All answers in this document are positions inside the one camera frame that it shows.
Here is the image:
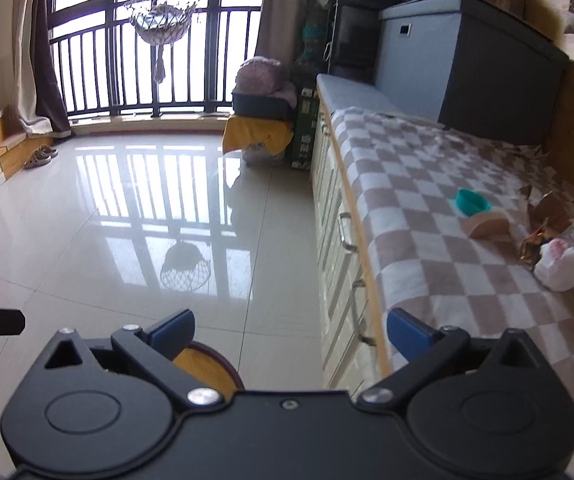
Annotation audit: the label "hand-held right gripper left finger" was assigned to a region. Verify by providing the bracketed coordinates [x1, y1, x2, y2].
[42, 308, 224, 409]

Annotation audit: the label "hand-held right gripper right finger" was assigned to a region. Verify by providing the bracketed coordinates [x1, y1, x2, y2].
[359, 308, 554, 407]

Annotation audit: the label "yellow waste bin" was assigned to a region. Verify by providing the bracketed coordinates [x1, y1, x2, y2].
[172, 342, 246, 402]

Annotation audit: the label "teal bowl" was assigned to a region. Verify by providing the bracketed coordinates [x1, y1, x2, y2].
[454, 188, 493, 219]

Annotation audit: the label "shiny brown wrapper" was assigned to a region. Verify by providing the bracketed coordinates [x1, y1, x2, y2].
[518, 219, 558, 266]

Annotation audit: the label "white plastic bag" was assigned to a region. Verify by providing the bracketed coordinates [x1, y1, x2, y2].
[534, 227, 574, 292]

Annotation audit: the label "brown cardboard piece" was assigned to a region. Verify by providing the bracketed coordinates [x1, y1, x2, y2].
[519, 183, 574, 236]

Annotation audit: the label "checkered blanket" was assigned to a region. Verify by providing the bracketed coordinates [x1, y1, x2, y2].
[329, 107, 574, 480]

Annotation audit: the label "white drawer cabinet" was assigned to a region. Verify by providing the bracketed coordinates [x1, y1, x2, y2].
[309, 87, 394, 392]

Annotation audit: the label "wooden steps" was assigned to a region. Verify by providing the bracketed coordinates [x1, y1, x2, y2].
[0, 107, 56, 179]

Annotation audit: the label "yellow cloth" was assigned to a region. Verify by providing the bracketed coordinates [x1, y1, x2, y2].
[221, 113, 296, 156]

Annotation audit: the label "dark brown curtain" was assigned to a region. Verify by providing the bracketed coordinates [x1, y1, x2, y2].
[34, 0, 76, 136]

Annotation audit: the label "green carton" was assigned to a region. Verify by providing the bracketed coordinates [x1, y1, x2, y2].
[290, 87, 320, 171]

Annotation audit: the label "dark plastic tray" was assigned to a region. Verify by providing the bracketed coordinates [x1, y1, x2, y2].
[230, 84, 299, 122]

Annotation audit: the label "beige curtain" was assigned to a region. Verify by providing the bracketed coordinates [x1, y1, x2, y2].
[11, 0, 70, 136]

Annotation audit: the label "black window railing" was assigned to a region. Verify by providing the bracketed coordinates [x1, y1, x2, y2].
[49, 0, 268, 119]

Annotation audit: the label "grey storage box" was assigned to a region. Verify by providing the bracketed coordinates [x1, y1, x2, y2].
[377, 0, 570, 147]

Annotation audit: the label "pink fabric bundle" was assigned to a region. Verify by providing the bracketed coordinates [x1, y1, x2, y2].
[234, 56, 296, 99]

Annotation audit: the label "hanging net basket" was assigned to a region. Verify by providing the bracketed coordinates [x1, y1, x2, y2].
[123, 0, 206, 84]

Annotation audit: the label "black drawer tower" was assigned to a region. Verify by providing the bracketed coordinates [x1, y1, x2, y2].
[329, 0, 408, 81]

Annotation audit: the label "metal wire rack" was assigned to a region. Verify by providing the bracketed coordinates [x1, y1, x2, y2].
[294, 5, 338, 94]

